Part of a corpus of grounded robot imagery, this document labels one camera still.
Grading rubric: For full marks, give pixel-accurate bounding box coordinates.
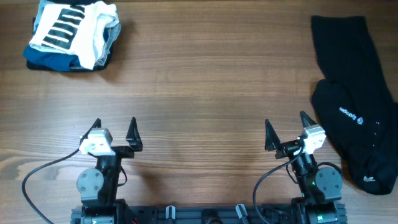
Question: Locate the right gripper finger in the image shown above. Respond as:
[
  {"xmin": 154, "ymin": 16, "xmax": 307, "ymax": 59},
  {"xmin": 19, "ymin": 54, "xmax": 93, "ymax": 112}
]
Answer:
[
  {"xmin": 300, "ymin": 111, "xmax": 317, "ymax": 128},
  {"xmin": 265, "ymin": 119, "xmax": 280, "ymax": 151}
]

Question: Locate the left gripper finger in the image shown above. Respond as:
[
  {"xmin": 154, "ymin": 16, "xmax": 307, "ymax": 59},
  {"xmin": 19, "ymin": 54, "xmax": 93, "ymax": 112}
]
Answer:
[
  {"xmin": 80, "ymin": 118, "xmax": 101, "ymax": 144},
  {"xmin": 126, "ymin": 117, "xmax": 143, "ymax": 151}
]

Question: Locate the black branded t-shirt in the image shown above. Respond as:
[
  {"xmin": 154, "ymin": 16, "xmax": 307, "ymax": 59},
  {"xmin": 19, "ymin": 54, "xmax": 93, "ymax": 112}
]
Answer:
[{"xmin": 311, "ymin": 16, "xmax": 397, "ymax": 195}]

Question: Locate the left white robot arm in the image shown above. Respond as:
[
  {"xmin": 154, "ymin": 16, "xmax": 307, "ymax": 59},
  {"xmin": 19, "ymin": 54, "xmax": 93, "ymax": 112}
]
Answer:
[{"xmin": 70, "ymin": 117, "xmax": 143, "ymax": 224}]

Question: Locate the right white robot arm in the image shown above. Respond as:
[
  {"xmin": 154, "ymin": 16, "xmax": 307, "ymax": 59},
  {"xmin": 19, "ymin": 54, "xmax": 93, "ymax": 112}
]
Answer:
[{"xmin": 261, "ymin": 111, "xmax": 348, "ymax": 224}]

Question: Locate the blue folded garment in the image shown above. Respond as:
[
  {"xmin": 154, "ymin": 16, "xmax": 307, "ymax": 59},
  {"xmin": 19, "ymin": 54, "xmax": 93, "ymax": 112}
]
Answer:
[{"xmin": 23, "ymin": 47, "xmax": 83, "ymax": 68}]

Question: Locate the black folded bottom garment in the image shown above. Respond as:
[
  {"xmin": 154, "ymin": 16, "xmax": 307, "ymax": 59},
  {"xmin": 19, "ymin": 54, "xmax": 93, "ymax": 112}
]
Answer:
[{"xmin": 26, "ymin": 60, "xmax": 110, "ymax": 73}]

